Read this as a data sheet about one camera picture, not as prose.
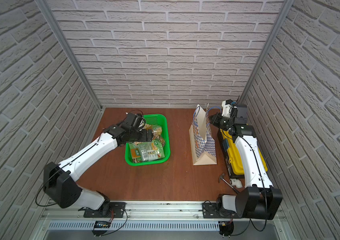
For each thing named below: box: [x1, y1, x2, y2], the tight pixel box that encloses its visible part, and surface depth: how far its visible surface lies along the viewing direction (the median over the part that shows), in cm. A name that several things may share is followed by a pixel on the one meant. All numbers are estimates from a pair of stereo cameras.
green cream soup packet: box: [129, 142, 142, 159], surface depth 88 cm
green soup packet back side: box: [137, 140, 165, 162], surface depth 91 cm
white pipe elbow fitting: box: [229, 178, 243, 188], surface depth 82 cm
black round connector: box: [218, 221, 234, 238], surface depth 72 cm
